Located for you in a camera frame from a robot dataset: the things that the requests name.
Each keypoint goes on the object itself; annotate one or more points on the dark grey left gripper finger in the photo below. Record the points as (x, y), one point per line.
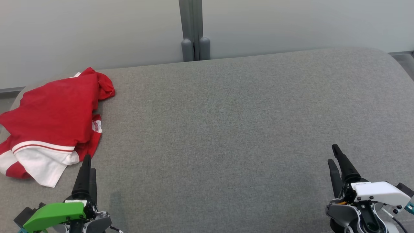
(93, 186)
(81, 178)

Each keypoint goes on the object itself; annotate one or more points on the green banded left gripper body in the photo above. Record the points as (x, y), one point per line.
(55, 213)

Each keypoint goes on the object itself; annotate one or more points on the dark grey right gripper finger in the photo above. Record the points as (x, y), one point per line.
(335, 178)
(346, 166)

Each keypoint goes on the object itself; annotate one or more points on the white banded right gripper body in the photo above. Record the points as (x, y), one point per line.
(378, 192)

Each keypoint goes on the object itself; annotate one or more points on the red white basketball jersey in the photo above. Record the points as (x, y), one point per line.
(48, 116)

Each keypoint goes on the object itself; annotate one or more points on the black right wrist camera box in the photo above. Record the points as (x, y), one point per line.
(406, 189)

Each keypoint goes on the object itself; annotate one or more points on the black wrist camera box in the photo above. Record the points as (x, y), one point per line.
(26, 215)
(406, 189)

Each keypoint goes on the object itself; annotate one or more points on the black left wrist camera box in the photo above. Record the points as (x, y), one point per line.
(26, 215)

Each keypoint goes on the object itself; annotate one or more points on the grey partition post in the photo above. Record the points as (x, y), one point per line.
(194, 32)

